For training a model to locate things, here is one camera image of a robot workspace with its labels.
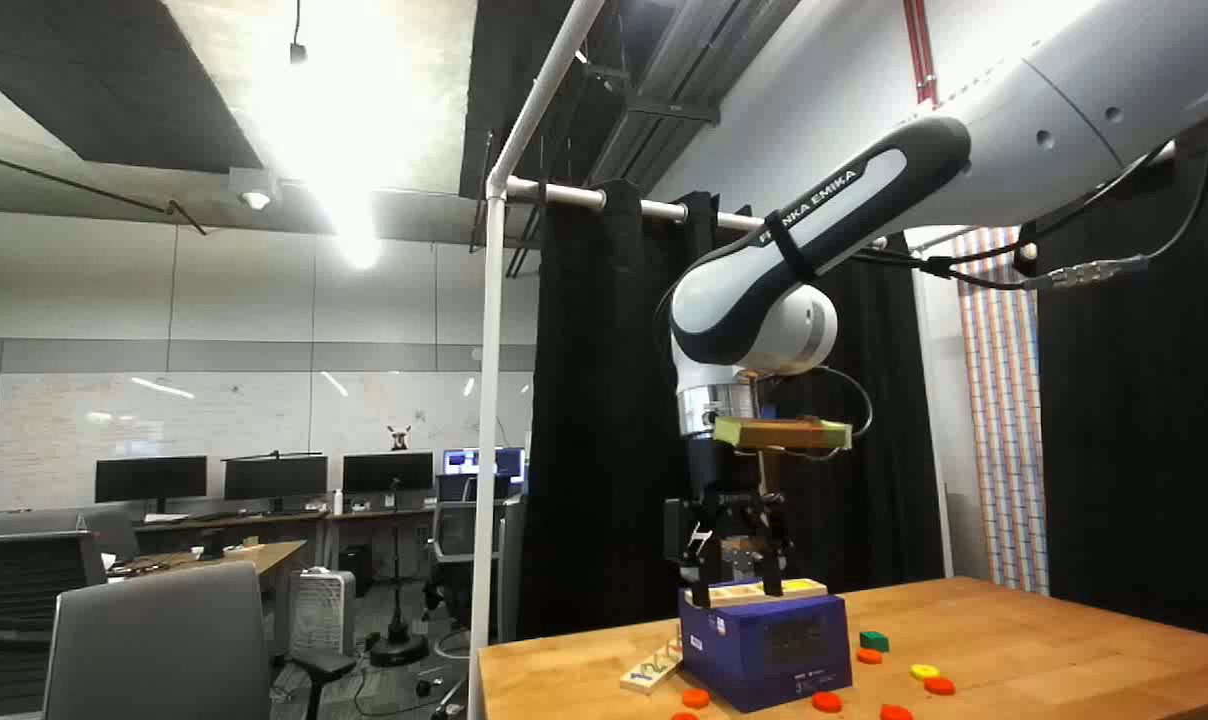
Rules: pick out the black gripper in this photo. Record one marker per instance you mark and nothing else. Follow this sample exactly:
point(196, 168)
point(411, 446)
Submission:
point(711, 521)

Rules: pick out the green round block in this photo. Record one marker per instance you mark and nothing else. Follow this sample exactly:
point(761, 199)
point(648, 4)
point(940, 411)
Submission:
point(874, 642)

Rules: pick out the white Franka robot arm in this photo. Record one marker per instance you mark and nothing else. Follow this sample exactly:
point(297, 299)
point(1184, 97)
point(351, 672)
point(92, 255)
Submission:
point(1097, 120)

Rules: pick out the yellow flat block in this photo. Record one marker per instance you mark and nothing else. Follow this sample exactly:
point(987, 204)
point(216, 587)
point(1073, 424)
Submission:
point(805, 587)

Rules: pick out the wooden plank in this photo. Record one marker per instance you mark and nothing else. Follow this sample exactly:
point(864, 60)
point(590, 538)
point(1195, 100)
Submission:
point(736, 599)

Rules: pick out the blue cardboard box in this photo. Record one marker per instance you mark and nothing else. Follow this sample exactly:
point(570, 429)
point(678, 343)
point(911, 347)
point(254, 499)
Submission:
point(767, 654)

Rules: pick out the white patterned strip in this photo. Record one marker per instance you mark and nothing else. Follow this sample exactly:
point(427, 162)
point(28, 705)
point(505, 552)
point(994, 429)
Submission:
point(648, 671)

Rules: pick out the orange round disc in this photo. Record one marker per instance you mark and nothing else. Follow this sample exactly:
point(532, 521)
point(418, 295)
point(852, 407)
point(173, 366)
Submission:
point(940, 687)
point(869, 659)
point(826, 701)
point(692, 698)
point(898, 712)
point(686, 717)

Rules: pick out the yellow round disc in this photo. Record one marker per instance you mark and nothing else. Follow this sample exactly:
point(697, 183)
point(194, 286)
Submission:
point(924, 671)

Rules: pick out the monitor with blue screen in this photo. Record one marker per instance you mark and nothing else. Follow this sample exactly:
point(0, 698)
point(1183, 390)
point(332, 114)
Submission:
point(479, 460)

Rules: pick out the stand with round base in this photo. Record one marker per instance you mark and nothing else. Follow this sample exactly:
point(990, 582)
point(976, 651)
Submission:
point(399, 651)

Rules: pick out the black computer monitor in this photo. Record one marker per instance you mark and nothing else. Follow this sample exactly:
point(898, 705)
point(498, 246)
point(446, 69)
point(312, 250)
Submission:
point(148, 476)
point(388, 475)
point(275, 476)

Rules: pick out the long office desk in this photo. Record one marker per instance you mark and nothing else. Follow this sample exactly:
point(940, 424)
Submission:
point(366, 515)

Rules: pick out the white computer tower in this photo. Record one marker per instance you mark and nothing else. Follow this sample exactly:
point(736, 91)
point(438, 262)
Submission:
point(325, 611)

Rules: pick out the grey curtain rod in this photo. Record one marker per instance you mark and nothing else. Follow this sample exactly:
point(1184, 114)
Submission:
point(565, 194)

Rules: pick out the wooden desk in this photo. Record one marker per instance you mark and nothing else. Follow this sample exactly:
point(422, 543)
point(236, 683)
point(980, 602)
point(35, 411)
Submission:
point(265, 552)

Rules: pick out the red pipe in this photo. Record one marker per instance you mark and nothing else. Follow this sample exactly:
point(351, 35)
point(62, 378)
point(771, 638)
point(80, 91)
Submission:
point(919, 55)

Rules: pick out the grey office chair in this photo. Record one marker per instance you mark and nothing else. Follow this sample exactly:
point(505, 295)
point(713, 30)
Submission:
point(167, 642)

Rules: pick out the ceiling light fixture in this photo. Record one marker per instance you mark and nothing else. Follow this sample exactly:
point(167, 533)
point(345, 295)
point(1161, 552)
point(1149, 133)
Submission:
point(259, 199)

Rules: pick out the black pendant lamp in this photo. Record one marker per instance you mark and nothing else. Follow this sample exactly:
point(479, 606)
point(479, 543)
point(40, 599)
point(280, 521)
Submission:
point(297, 48)

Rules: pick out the black office chair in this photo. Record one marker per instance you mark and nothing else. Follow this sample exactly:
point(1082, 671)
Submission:
point(19, 602)

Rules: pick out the white pipe frame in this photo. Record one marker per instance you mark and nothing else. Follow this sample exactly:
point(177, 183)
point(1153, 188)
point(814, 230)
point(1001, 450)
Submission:
point(481, 464)

